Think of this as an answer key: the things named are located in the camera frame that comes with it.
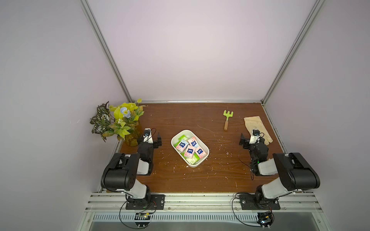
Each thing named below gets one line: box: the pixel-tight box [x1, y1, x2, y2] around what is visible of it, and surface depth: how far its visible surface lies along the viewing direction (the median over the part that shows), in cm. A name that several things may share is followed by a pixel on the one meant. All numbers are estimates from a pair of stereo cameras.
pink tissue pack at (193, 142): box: [187, 136, 200, 148], surface depth 94 cm
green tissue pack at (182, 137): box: [177, 134, 188, 143], surface depth 97 cm
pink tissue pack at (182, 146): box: [175, 139, 189, 153], surface depth 90 cm
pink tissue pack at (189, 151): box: [184, 144, 196, 159], surface depth 87 cm
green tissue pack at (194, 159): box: [185, 152, 200, 165], surface depth 87 cm
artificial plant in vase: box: [89, 98, 146, 147], surface depth 83 cm
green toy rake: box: [223, 109, 234, 131], surface depth 112 cm
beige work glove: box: [243, 115, 274, 146], surface depth 106 cm
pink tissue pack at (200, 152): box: [194, 146, 208, 160], surface depth 90 cm
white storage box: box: [170, 129, 210, 168], surface depth 90 cm
